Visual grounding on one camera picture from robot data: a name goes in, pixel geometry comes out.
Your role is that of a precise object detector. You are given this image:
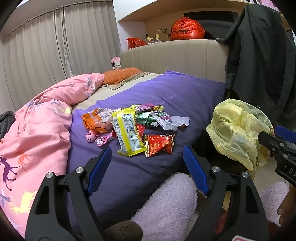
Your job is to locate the orange snack packet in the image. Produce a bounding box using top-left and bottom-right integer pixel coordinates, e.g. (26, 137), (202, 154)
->
(82, 108), (116, 134)

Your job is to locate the red snack packet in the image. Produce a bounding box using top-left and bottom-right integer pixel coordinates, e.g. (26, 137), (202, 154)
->
(144, 134), (176, 157)

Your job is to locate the yellow bin bag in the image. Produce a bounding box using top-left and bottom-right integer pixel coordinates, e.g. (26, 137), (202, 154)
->
(206, 98), (275, 172)

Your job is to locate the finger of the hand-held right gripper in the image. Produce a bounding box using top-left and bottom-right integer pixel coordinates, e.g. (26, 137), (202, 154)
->
(275, 125), (296, 142)
(258, 131), (287, 158)

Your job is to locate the dark grey jacket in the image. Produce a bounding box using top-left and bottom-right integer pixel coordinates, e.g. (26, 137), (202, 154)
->
(215, 5), (296, 126)

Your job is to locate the purple blanket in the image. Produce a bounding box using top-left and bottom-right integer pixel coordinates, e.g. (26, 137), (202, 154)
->
(66, 70), (226, 232)

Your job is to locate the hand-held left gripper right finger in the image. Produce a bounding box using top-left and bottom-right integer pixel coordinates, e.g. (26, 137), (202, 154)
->
(183, 145), (270, 241)

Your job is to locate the grey fleece cloth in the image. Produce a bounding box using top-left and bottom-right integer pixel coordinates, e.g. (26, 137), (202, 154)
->
(0, 111), (15, 139)

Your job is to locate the person's right lavender fleece leg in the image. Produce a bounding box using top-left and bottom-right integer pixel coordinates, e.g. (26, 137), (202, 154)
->
(259, 181), (289, 223)

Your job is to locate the pink toy figure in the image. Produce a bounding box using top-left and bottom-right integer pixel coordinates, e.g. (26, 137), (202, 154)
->
(85, 130), (100, 144)

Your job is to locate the yellow snack packet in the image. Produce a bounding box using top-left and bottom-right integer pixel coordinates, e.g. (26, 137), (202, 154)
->
(112, 108), (146, 156)

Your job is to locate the pink lollipop wrapper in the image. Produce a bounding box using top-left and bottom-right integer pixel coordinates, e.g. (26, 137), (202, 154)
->
(95, 134), (116, 147)

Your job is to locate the small red packet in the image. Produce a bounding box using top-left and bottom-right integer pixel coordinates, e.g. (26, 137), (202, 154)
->
(135, 123), (145, 139)

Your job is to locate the small red plastic bag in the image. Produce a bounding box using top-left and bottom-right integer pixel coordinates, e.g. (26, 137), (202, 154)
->
(125, 37), (147, 50)

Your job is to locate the pink printed duvet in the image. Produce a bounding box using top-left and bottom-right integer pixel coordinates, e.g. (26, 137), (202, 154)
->
(0, 72), (105, 237)

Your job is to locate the green white milk carton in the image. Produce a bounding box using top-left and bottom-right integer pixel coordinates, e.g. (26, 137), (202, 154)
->
(135, 111), (160, 127)

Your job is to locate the orange pillow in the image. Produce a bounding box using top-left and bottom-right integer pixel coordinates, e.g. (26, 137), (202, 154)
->
(102, 67), (151, 90)

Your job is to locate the beige padded headboard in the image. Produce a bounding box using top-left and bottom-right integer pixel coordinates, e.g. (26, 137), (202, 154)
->
(119, 39), (228, 84)

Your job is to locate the pink yellow packet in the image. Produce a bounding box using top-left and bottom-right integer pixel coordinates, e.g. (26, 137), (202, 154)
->
(131, 104), (155, 111)

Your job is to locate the person's left forearm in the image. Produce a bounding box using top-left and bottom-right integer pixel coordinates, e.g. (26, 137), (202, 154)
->
(105, 221), (144, 241)

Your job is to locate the beige curtain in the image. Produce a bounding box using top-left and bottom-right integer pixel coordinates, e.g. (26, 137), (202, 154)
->
(0, 9), (70, 112)
(63, 0), (121, 78)

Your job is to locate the wooden wall shelf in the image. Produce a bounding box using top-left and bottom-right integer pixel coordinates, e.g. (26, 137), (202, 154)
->
(117, 0), (255, 24)

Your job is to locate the person's left lavender fleece leg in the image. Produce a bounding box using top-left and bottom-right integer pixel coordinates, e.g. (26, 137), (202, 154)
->
(128, 173), (198, 241)

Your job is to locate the large red plastic bag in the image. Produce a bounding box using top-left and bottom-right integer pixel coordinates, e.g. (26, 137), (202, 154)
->
(170, 17), (206, 41)

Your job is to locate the small flower sprig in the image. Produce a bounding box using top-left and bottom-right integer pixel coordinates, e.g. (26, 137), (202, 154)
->
(157, 28), (171, 39)

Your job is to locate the person's right hand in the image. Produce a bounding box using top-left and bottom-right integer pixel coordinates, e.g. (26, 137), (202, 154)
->
(277, 192), (294, 226)

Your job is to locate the yellow rabbit toy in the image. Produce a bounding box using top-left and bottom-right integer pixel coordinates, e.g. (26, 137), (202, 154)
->
(145, 34), (160, 45)

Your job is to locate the pink cartoon packet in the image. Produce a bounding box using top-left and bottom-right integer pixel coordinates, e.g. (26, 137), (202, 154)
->
(159, 115), (177, 127)

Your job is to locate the person's right forearm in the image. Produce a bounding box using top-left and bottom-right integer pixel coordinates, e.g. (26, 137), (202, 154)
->
(266, 220), (286, 241)

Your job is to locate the gold wrapper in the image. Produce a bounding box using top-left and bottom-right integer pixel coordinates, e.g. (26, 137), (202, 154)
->
(148, 105), (165, 114)

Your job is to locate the person's lavender fleece leg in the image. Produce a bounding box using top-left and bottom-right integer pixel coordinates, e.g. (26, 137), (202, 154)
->
(128, 173), (198, 241)
(259, 181), (289, 223)

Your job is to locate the clear plastic tray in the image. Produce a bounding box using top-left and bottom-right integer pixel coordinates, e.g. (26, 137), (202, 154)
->
(162, 116), (190, 131)

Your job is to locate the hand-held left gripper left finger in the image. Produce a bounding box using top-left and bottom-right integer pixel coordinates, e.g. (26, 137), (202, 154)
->
(25, 146), (112, 241)

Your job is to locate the pink plush toy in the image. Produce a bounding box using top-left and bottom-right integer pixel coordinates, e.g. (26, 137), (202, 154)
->
(110, 57), (122, 70)

